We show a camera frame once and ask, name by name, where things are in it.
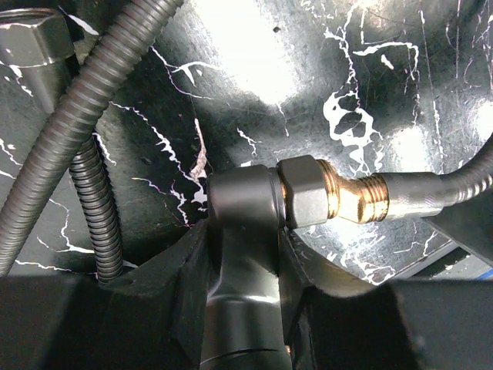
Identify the black faucet fitting brass ends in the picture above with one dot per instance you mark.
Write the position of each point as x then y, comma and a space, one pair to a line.
276, 304

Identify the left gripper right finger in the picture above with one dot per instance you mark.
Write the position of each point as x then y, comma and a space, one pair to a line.
385, 327

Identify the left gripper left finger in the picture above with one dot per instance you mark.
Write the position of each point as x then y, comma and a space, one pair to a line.
150, 318

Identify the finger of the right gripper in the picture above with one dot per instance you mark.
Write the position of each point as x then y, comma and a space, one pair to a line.
468, 226

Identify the black marble pattern mat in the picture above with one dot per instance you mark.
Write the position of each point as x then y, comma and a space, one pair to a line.
372, 86

